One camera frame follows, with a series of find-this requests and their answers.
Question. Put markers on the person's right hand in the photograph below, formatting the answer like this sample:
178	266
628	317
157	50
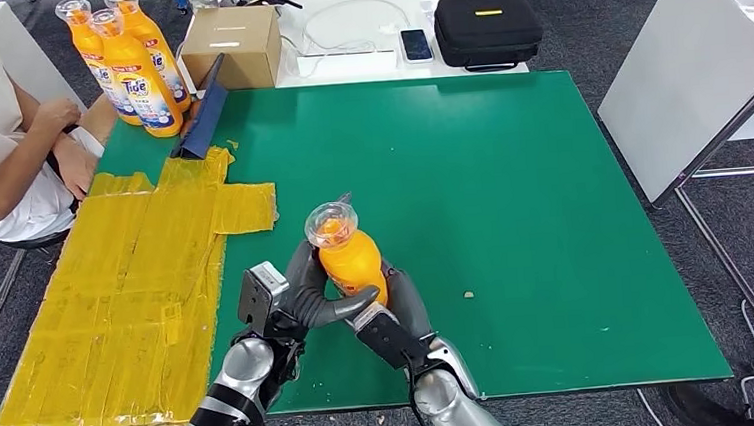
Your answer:
54	114

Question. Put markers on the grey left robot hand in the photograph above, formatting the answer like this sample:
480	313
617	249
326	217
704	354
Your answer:
306	289

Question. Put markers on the person's left hand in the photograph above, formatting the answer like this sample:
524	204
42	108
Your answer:
75	166

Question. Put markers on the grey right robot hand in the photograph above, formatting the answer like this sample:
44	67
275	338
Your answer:
413	302

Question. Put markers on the orange detergent bottle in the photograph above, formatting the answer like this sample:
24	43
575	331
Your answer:
354	263
90	52
163	54
139	82

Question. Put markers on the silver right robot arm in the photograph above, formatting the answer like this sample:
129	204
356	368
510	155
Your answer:
458	418

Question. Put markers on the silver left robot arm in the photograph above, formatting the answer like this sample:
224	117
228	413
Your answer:
230	394

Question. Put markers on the black stool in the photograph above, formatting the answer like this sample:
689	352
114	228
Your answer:
27	241

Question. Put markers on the yellow taped sheet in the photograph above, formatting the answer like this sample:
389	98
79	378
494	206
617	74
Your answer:
90	291

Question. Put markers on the dark blue folder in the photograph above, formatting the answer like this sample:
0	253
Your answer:
203	120

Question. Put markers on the green table mat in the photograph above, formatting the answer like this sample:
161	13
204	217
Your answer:
413	156

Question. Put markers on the brown cardboard box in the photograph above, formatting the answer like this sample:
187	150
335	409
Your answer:
231	48

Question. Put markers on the smartphone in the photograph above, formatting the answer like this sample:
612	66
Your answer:
416	45

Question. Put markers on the black carry case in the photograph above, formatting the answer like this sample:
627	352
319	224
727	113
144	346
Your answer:
488	38

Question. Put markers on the black shoe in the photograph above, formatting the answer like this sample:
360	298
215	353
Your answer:
703	414

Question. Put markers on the white side table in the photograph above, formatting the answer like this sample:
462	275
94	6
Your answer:
686	70

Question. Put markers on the black right camera bracket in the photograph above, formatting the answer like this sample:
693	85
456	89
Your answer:
389	340

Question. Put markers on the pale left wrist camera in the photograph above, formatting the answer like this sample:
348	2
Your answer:
260	293

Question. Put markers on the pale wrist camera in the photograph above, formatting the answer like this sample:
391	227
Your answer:
260	293
365	313

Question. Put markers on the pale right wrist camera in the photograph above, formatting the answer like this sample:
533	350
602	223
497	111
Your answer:
365	313

